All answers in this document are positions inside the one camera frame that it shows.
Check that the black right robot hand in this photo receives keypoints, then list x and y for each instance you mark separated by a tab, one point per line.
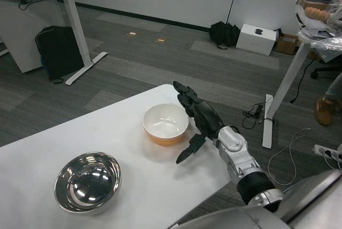
207	118

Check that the orange plastic bowl white inside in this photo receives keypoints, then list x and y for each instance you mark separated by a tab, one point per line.
165	119

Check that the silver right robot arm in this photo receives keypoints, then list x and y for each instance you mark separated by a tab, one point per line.
235	146

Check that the shiny steel bowl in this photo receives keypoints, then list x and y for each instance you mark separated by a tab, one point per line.
88	181

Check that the black power adapter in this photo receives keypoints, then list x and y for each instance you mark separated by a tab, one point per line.
258	108

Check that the black folded umbrella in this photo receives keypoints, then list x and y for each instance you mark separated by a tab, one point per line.
224	33

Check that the white box with black print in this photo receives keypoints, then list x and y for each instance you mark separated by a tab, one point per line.
253	43

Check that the white desk with clutter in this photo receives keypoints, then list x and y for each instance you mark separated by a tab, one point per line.
291	73

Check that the silver robot chest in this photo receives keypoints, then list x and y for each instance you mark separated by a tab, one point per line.
240	218

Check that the brown cardboard box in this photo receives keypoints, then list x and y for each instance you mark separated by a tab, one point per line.
287	44

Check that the brown shoe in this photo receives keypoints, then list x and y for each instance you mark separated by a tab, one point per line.
324	111

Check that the white power strip with plugs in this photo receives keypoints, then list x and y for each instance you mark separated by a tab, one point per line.
320	150

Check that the black chair wheel base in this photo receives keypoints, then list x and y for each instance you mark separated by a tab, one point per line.
326	68

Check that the person's grey trouser leg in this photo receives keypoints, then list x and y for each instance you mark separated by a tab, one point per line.
336	87

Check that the clear plastic wrap pile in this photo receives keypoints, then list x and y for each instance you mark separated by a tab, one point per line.
310	25

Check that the clear plastic bag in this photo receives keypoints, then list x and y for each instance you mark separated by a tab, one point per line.
328	45

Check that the orange ribbed object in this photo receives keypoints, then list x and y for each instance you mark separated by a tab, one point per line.
316	13

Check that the black backpack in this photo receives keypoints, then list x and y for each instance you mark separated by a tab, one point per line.
60	52

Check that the white standing desk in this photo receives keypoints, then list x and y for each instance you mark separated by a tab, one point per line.
72	12

